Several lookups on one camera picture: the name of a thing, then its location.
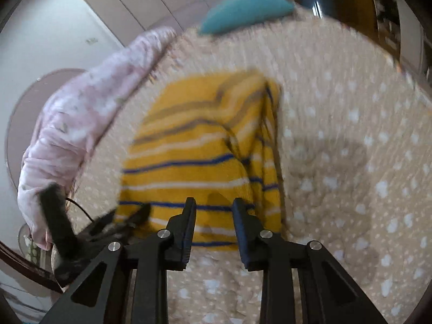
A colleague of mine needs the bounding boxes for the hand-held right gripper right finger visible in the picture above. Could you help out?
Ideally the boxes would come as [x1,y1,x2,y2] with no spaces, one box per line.
[232,197,389,324]

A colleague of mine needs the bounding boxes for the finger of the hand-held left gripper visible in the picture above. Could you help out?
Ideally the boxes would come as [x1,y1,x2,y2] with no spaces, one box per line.
[77,203,151,244]

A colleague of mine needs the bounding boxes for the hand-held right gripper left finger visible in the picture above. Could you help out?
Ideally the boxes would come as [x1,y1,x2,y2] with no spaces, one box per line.
[50,197,197,324]

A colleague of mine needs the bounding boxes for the yellow striped sweater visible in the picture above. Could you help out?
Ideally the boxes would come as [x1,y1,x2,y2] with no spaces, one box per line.
[115,70,287,252]

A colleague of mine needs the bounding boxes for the pink floral blanket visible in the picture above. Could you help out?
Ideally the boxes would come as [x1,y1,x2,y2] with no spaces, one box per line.
[17,27,178,250]

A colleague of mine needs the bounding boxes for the beige dotted quilt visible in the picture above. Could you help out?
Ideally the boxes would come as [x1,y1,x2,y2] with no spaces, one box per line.
[64,7,432,324]

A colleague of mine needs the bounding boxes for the teal pillow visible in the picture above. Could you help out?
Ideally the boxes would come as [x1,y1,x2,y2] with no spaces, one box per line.
[198,0,295,36]

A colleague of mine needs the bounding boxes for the white shelf unit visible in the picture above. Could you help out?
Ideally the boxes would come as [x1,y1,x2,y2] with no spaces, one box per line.
[366,0,432,85]

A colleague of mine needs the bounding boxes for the black cable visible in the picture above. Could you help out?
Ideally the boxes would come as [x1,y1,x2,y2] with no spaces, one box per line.
[64,197,93,225]

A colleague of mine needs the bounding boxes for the dark wooden bed frame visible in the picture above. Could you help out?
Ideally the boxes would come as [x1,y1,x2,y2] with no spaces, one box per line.
[0,239,65,324]

